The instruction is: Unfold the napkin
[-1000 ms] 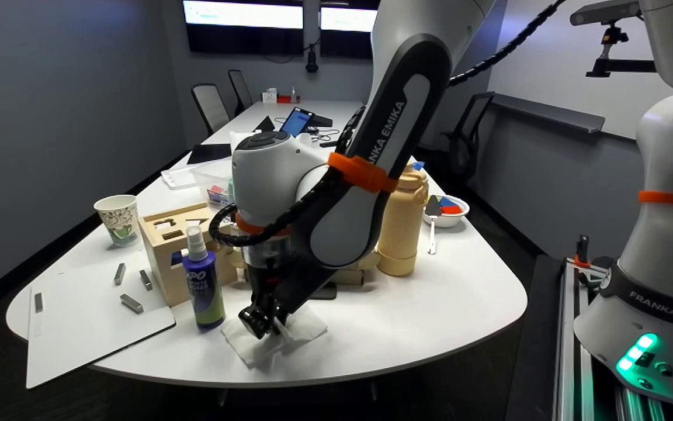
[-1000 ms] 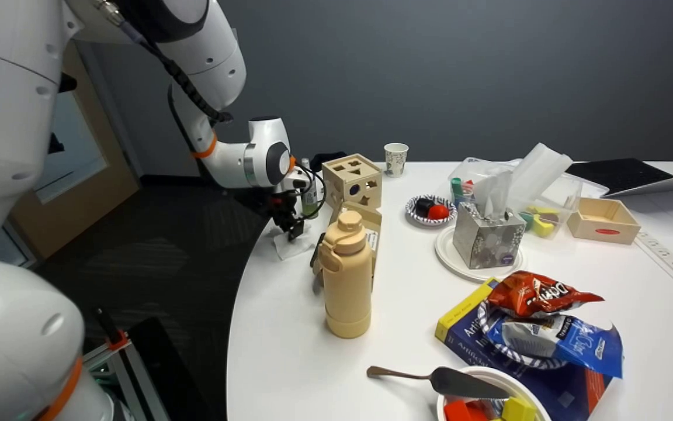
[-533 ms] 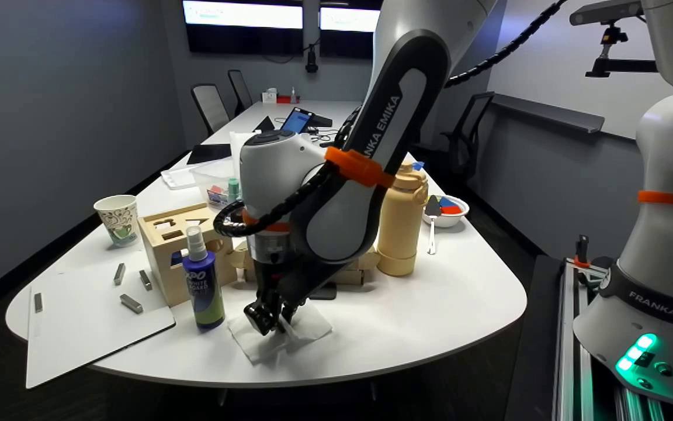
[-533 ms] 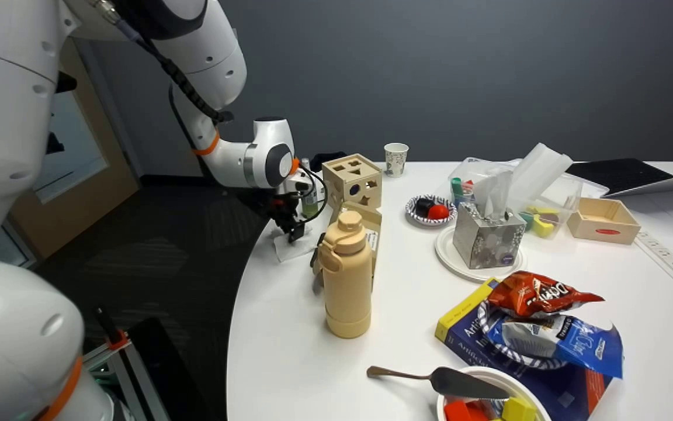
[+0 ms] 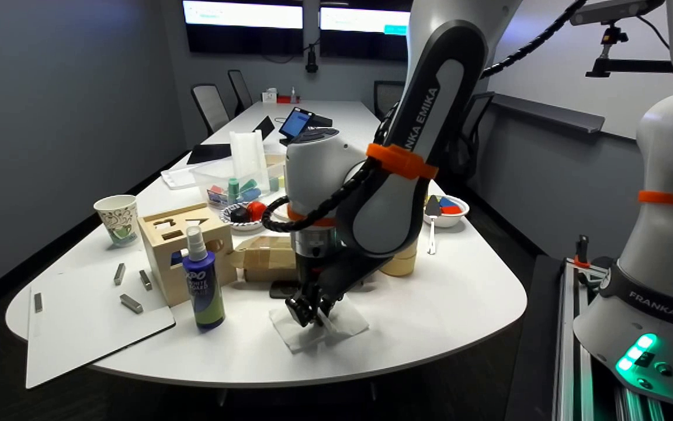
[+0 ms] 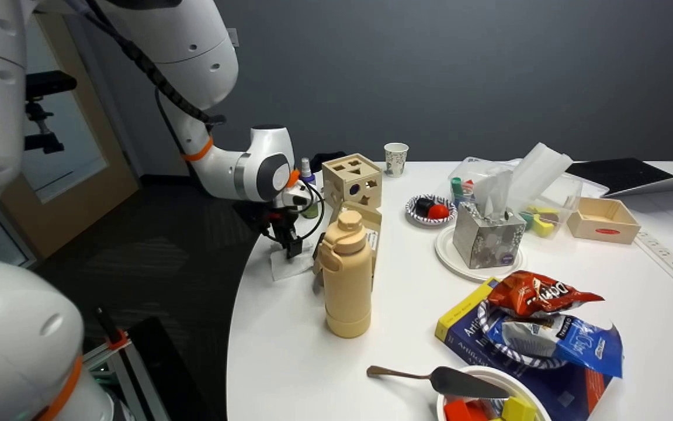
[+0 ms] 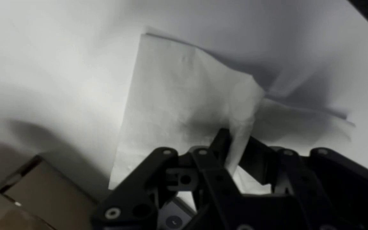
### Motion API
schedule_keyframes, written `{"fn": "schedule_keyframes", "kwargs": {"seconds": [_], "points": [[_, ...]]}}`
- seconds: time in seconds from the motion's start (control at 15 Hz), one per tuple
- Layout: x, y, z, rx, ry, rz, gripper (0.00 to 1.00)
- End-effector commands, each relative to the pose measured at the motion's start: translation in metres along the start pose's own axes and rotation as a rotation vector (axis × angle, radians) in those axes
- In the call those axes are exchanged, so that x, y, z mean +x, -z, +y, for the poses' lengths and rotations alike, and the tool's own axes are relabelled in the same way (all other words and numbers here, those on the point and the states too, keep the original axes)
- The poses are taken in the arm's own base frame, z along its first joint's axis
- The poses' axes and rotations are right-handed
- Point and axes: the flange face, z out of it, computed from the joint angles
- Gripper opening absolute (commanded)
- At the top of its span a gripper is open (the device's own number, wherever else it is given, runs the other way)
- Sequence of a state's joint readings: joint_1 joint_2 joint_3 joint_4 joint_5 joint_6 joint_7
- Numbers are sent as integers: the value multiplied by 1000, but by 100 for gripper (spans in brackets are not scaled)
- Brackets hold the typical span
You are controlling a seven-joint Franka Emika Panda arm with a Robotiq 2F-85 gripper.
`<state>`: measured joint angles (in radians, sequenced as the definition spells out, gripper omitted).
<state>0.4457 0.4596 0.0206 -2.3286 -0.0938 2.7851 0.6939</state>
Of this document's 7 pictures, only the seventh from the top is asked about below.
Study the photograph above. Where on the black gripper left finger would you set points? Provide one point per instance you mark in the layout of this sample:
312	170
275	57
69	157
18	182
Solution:
209	186

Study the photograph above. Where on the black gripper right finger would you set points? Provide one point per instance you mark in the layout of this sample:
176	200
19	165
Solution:
319	191

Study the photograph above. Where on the white paper napkin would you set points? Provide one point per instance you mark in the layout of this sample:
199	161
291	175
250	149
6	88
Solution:
171	97

